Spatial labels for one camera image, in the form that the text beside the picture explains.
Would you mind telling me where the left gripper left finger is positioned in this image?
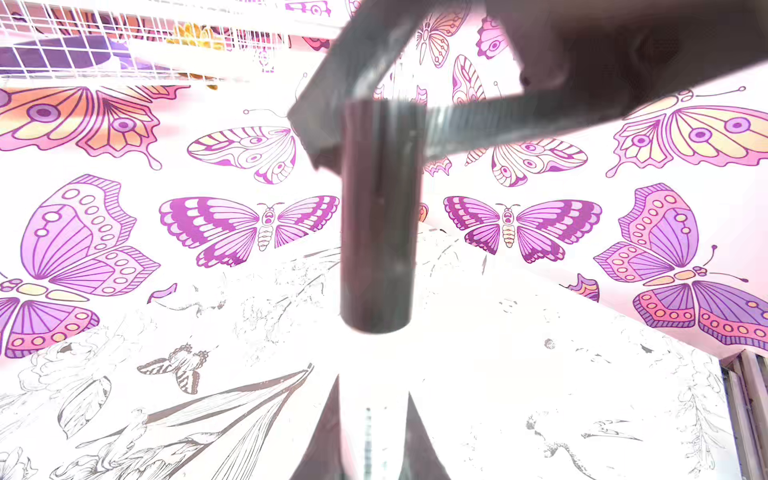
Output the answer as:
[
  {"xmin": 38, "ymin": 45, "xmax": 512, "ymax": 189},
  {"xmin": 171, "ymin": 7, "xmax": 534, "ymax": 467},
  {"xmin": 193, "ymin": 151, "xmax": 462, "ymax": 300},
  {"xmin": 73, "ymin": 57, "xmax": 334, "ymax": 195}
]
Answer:
[{"xmin": 290, "ymin": 378, "xmax": 344, "ymax": 480}]

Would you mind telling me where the white wire basket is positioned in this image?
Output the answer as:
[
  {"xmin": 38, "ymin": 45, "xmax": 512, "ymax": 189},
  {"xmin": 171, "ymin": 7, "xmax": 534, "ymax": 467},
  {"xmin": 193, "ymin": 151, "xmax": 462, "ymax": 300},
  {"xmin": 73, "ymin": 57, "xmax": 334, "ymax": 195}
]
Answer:
[{"xmin": 1, "ymin": 1, "xmax": 349, "ymax": 86}]

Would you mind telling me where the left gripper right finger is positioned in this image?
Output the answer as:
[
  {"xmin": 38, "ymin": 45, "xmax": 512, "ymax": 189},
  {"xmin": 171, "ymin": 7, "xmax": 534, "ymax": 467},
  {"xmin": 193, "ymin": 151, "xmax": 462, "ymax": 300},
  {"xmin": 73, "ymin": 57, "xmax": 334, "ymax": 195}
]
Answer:
[{"xmin": 399, "ymin": 396, "xmax": 450, "ymax": 480}]

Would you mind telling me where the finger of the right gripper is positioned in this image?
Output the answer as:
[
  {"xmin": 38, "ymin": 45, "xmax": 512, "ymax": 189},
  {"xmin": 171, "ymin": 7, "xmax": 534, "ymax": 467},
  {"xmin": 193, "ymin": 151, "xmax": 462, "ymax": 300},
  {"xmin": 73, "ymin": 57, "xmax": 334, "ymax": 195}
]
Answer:
[{"xmin": 288, "ymin": 1, "xmax": 767, "ymax": 170}]

